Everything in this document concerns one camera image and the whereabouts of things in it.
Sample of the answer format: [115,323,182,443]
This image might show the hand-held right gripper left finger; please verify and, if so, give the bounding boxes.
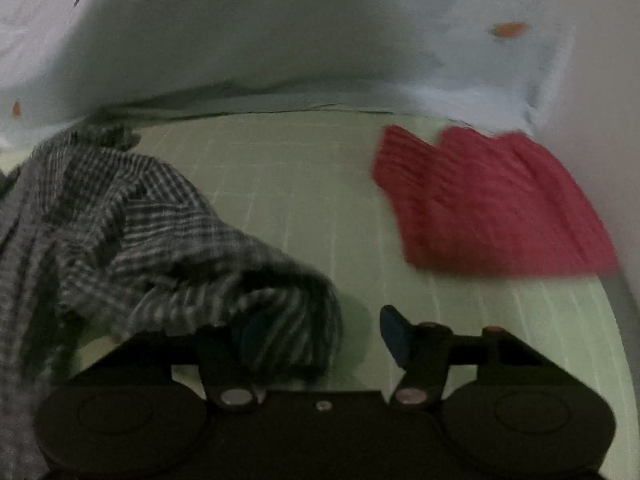
[97,312,263,412]

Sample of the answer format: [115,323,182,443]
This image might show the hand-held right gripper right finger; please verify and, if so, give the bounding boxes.
[380,305,571,407]

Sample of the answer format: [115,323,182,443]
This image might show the blue checked shirt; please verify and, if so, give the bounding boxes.
[0,122,346,480]

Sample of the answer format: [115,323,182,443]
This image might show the green grid mat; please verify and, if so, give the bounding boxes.
[0,110,638,476]

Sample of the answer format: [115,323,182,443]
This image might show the red checked folded cloth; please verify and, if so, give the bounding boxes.
[371,125,621,278]

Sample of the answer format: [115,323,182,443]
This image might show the light blue printed sheet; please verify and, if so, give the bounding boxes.
[0,0,576,148]

